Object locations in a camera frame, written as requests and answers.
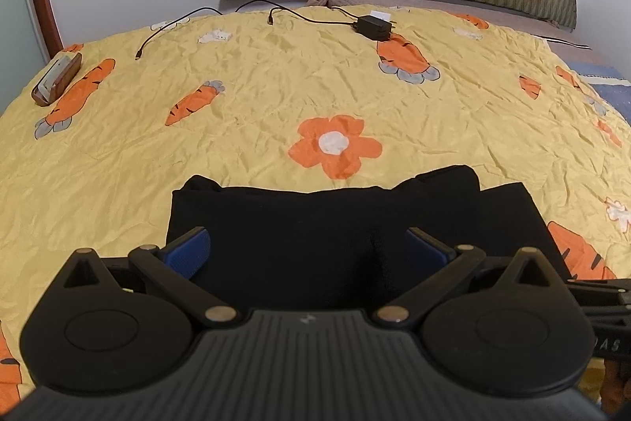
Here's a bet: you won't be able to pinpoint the thin black cable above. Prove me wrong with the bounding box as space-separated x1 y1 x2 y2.
534 34 591 51

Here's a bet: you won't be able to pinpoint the brown case with phone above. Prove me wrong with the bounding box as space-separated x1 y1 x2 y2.
30 52 84 107

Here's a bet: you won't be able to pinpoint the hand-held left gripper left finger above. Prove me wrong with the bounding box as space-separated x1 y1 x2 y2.
63 226 240 329

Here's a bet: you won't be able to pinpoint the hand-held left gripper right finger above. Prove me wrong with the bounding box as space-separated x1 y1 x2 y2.
373 226 549 329

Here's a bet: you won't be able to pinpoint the black pants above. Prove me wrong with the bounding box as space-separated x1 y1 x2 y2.
165 165 586 328

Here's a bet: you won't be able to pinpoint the yellow carrot printed blanket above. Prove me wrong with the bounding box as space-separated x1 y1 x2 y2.
0 4 631 408

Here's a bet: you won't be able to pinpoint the frosted glass door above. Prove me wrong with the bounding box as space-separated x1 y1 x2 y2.
0 0 51 111

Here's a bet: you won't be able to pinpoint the black adapter cable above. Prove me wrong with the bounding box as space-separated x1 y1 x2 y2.
235 0 357 28

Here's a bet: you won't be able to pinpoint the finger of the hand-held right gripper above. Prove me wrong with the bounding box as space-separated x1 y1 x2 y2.
566 278 631 311

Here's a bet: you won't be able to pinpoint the blue striped cloth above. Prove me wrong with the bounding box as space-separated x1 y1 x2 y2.
563 60 631 87

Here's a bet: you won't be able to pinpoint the black power adapter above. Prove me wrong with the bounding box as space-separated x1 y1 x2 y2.
351 15 396 43

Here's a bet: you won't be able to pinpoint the black charging cable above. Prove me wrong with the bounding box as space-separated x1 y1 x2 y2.
135 7 224 61

